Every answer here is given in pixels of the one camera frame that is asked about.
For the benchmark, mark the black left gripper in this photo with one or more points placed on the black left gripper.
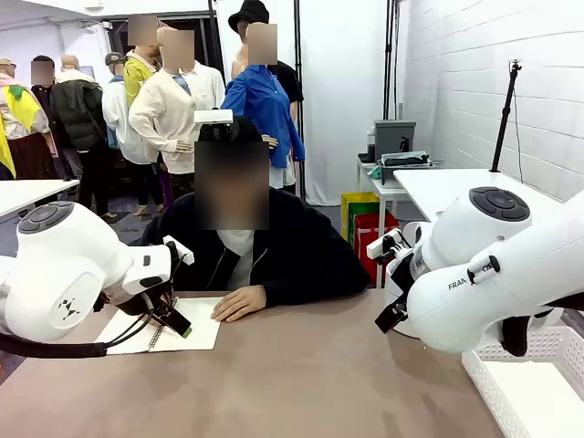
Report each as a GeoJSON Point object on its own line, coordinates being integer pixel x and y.
{"type": "Point", "coordinates": [146, 301]}

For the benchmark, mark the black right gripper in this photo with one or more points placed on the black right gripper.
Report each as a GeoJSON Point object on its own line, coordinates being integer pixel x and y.
{"type": "Point", "coordinates": [401, 280]}

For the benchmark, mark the white spiral notebook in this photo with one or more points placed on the white spiral notebook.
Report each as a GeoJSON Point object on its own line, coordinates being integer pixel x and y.
{"type": "Point", "coordinates": [201, 326]}

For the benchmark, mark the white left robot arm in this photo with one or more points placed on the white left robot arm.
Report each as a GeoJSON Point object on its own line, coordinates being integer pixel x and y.
{"type": "Point", "coordinates": [59, 269]}

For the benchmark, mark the person's left forearm black sleeve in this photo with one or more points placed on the person's left forearm black sleeve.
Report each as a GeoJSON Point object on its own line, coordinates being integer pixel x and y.
{"type": "Point", "coordinates": [315, 287]}

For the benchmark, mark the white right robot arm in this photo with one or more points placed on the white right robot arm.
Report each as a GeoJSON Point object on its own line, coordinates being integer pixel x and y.
{"type": "Point", "coordinates": [502, 274]}

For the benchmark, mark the person's left hand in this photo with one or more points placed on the person's left hand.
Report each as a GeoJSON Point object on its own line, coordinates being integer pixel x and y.
{"type": "Point", "coordinates": [239, 303]}

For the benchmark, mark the red bag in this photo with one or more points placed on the red bag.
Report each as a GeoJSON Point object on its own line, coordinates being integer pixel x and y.
{"type": "Point", "coordinates": [369, 230]}

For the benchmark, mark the white perforated plastic basket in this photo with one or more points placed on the white perforated plastic basket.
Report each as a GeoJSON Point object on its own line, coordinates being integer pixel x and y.
{"type": "Point", "coordinates": [483, 383]}

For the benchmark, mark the yellow bag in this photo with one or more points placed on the yellow bag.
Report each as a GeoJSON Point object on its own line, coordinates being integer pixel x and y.
{"type": "Point", "coordinates": [360, 205]}

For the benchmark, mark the small white side table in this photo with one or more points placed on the small white side table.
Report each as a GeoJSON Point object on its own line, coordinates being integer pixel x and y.
{"type": "Point", "coordinates": [388, 190]}

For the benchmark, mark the seated person black jacket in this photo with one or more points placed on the seated person black jacket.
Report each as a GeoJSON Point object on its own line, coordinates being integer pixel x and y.
{"type": "Point", "coordinates": [292, 237]}

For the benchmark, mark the large white table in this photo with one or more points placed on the large white table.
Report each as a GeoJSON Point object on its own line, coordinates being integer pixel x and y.
{"type": "Point", "coordinates": [438, 187]}

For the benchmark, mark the gray tray with green item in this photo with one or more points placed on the gray tray with green item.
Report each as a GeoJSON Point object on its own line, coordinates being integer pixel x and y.
{"type": "Point", "coordinates": [403, 159]}

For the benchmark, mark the gray box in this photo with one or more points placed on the gray box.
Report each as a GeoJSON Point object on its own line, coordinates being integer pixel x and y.
{"type": "Point", "coordinates": [394, 134]}

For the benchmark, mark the cream jacket mannequin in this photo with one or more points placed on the cream jacket mannequin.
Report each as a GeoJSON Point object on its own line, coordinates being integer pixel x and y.
{"type": "Point", "coordinates": [169, 118]}

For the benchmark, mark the black baseball cap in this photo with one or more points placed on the black baseball cap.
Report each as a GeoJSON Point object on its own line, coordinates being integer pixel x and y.
{"type": "Point", "coordinates": [248, 130]}

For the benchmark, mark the white shirt mannequin with cap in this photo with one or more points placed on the white shirt mannequin with cap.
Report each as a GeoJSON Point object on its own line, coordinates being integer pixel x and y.
{"type": "Point", "coordinates": [119, 118]}

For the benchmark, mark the blue shirt mannequin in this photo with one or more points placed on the blue shirt mannequin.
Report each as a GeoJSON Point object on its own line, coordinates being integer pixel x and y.
{"type": "Point", "coordinates": [260, 105]}

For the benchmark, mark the black tripod stand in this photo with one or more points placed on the black tripod stand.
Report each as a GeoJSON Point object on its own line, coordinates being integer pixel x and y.
{"type": "Point", "coordinates": [505, 114]}

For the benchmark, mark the black light stand pole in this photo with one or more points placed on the black light stand pole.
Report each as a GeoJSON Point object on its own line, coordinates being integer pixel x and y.
{"type": "Point", "coordinates": [299, 91]}
{"type": "Point", "coordinates": [391, 59]}

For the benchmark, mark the yellow jacket mannequin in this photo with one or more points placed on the yellow jacket mannequin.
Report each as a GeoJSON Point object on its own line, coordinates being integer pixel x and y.
{"type": "Point", "coordinates": [137, 77]}

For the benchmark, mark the standing person dark clothes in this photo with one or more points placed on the standing person dark clothes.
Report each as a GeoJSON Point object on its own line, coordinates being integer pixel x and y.
{"type": "Point", "coordinates": [43, 93]}

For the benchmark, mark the pink and yellow clothed mannequin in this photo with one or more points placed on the pink and yellow clothed mannequin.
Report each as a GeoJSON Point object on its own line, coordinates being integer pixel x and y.
{"type": "Point", "coordinates": [18, 109]}

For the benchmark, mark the black bucket hat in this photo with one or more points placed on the black bucket hat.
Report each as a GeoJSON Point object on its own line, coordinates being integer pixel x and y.
{"type": "Point", "coordinates": [248, 13]}

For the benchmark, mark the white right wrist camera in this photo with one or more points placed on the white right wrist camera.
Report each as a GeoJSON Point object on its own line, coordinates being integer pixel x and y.
{"type": "Point", "coordinates": [383, 245]}

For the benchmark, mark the white head-mounted camera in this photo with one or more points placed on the white head-mounted camera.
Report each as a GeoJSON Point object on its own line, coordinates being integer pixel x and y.
{"type": "Point", "coordinates": [213, 117]}

